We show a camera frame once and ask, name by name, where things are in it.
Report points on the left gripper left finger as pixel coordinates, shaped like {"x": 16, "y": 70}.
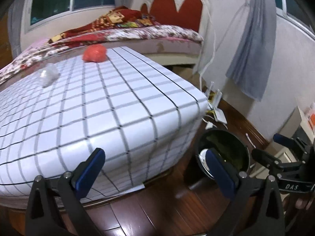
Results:
{"x": 43, "y": 216}

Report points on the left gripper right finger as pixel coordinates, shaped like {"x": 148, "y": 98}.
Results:
{"x": 255, "y": 206}

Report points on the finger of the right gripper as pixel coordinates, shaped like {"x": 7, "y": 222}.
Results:
{"x": 286, "y": 140}
{"x": 264, "y": 158}

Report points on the clear plastic bag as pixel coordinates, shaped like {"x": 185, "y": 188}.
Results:
{"x": 48, "y": 75}

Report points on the red plastic bag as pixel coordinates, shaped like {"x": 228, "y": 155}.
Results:
{"x": 95, "y": 53}

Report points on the black trash bin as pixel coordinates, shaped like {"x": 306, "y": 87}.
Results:
{"x": 230, "y": 148}

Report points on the person's right hand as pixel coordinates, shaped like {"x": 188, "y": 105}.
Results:
{"x": 304, "y": 203}

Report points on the white appliance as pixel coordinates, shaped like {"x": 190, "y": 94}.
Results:
{"x": 297, "y": 125}

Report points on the grey curtain right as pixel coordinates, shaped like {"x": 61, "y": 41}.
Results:
{"x": 251, "y": 65}

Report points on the white grid tablecloth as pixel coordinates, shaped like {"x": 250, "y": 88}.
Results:
{"x": 141, "y": 114}

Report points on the cardboard box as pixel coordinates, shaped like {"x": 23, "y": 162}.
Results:
{"x": 183, "y": 72}

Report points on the right window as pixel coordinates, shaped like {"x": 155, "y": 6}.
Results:
{"x": 291, "y": 11}

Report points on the bed with floral sheet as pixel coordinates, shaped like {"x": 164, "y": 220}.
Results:
{"x": 98, "y": 37}

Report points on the pink blanket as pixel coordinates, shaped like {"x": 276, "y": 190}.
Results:
{"x": 33, "y": 46}

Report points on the red scalloped headboard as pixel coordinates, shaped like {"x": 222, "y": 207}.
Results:
{"x": 165, "y": 12}

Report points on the grey curtain left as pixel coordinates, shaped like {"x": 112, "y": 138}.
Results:
{"x": 14, "y": 19}

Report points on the red patterned blanket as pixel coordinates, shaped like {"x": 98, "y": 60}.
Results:
{"x": 120, "y": 17}

